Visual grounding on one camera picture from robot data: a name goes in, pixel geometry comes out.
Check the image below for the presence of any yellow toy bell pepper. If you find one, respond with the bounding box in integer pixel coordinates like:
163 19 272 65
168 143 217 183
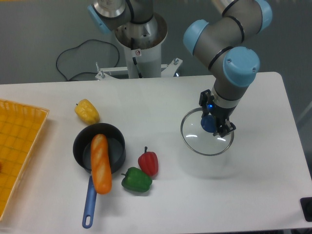
75 99 100 125

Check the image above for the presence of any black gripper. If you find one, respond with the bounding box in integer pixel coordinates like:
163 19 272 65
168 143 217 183
199 89 236 137

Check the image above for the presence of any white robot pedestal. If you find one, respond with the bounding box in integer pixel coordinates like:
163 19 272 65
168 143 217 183
115 13 168 78

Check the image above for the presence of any white metal base frame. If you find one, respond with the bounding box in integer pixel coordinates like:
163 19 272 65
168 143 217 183
95 58 183 80

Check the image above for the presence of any orange toy baguette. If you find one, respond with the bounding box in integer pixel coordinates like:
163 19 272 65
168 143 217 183
91 134 112 195

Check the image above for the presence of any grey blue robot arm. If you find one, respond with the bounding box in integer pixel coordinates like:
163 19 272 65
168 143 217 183
87 0 273 137

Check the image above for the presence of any glass lid blue knob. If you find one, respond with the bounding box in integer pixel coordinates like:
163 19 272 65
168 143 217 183
180 107 234 156

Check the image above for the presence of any green toy bell pepper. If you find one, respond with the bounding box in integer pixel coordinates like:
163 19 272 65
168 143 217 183
121 167 153 193

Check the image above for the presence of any red toy bell pepper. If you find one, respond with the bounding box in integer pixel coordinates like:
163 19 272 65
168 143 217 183
138 146 159 177

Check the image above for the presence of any black floor cable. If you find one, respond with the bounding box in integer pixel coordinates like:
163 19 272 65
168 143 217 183
56 39 120 81

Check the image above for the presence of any dark pot blue handle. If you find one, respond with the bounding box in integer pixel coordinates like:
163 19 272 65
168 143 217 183
73 123 126 229

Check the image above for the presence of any black corner device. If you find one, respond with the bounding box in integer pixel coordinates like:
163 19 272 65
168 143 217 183
300 197 312 222

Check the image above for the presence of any orange plastic basket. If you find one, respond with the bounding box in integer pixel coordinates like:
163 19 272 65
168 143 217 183
0 99 49 219

